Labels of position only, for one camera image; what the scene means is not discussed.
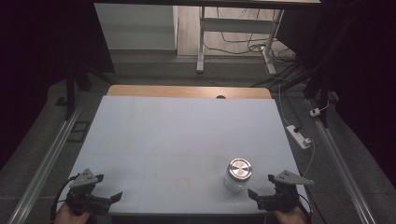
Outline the white foam board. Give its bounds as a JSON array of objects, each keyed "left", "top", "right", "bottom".
[{"left": 53, "top": 95, "right": 313, "bottom": 216}]

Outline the black rectangular floor frame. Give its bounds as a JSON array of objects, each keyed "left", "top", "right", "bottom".
[{"left": 66, "top": 120, "right": 92, "bottom": 144}]

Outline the clear glass jar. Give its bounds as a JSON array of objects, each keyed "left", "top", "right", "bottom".
[{"left": 223, "top": 169, "right": 250, "bottom": 194}]

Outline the black metal stand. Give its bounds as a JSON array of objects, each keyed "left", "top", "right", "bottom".
[
  {"left": 270, "top": 52, "right": 342, "bottom": 129},
  {"left": 55, "top": 60, "right": 117, "bottom": 121}
]

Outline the person's left hand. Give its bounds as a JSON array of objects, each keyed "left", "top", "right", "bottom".
[{"left": 53, "top": 202, "right": 93, "bottom": 224}]

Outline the left hand-held gripper black cable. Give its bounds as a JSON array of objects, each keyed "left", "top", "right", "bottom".
[{"left": 49, "top": 174, "right": 80, "bottom": 222}]

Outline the thin white cable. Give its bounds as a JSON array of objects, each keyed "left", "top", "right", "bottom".
[{"left": 277, "top": 84, "right": 316, "bottom": 177}]

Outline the round silver metal lid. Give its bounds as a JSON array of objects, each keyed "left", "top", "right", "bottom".
[{"left": 227, "top": 158, "right": 253, "bottom": 183}]

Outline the right hand-held gripper black cable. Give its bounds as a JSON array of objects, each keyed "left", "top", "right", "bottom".
[{"left": 297, "top": 192, "right": 313, "bottom": 219}]

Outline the person's right hand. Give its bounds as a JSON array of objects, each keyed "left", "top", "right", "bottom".
[{"left": 272, "top": 205, "right": 309, "bottom": 224}]

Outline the aluminium rail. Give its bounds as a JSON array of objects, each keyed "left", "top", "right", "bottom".
[
  {"left": 7, "top": 101, "right": 86, "bottom": 224},
  {"left": 306, "top": 98, "right": 378, "bottom": 224}
]

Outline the white power strip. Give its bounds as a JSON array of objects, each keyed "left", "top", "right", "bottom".
[{"left": 285, "top": 124, "right": 312, "bottom": 150}]

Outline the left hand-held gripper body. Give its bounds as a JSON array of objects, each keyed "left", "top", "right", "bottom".
[{"left": 64, "top": 168, "right": 110, "bottom": 217}]

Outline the hand-held gripper black cable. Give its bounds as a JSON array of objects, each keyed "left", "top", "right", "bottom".
[
  {"left": 297, "top": 192, "right": 313, "bottom": 219},
  {"left": 49, "top": 174, "right": 80, "bottom": 222}
]

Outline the white metal desk frame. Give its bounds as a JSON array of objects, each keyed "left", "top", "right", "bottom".
[{"left": 195, "top": 6, "right": 285, "bottom": 76}]

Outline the tangle of black floor cables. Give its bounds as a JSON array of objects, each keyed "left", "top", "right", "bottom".
[{"left": 204, "top": 7, "right": 300, "bottom": 88}]

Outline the wooden table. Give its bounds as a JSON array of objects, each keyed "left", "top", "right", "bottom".
[{"left": 106, "top": 84, "right": 273, "bottom": 100}]

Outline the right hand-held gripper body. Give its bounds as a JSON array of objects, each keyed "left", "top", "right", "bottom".
[{"left": 257, "top": 169, "right": 315, "bottom": 214}]

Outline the black curtain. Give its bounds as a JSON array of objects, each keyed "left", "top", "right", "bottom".
[
  {"left": 276, "top": 0, "right": 396, "bottom": 189},
  {"left": 0, "top": 0, "right": 116, "bottom": 172}
]

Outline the white cabinet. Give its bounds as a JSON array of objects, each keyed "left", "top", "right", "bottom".
[{"left": 93, "top": 3, "right": 179, "bottom": 51}]

